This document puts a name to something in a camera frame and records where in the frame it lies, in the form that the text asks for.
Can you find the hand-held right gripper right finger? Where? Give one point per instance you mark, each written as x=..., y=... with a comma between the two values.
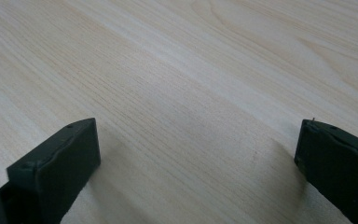
x=338, y=165

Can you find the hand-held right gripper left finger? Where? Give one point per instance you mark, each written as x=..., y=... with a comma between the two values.
x=60, y=174

